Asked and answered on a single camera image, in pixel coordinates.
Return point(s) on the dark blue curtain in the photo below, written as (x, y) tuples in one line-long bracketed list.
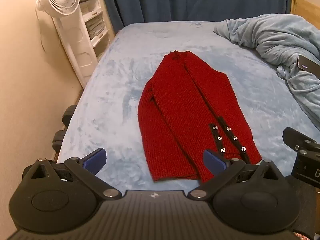
[(195, 0)]

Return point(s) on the light blue bed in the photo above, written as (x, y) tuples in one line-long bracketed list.
[(107, 100)]

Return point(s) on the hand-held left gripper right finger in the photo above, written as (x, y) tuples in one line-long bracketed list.
[(214, 160)]

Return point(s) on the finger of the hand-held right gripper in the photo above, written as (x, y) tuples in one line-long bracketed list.
[(296, 137)]

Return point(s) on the red knit sweater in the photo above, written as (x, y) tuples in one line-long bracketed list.
[(185, 110)]

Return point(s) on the wooden bed frame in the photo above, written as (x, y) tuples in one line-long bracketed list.
[(306, 7)]

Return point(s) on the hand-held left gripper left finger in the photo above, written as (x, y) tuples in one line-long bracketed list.
[(94, 160)]

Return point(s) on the rumpled light blue blanket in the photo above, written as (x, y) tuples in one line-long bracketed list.
[(282, 42)]

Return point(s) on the white plastic shelf rack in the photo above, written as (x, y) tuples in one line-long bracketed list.
[(82, 40)]

